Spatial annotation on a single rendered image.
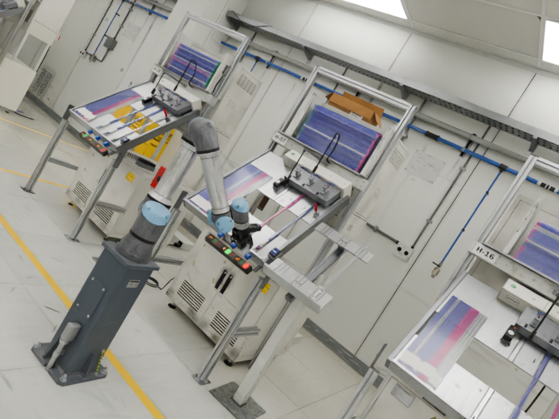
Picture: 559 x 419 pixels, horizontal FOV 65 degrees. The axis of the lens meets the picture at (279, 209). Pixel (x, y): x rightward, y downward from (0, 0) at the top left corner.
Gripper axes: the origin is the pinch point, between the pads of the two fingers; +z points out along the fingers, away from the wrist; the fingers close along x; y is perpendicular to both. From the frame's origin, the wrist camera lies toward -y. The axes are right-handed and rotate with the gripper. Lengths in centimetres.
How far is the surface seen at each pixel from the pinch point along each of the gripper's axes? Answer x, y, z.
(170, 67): -185, -84, -9
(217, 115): -135, -90, 18
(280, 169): -39, -64, 5
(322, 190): -2, -62, -1
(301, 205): -6.1, -48.3, 4.9
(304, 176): -18, -64, -1
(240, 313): 13.0, 18.3, 24.7
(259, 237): -5.3, -13.8, 4.9
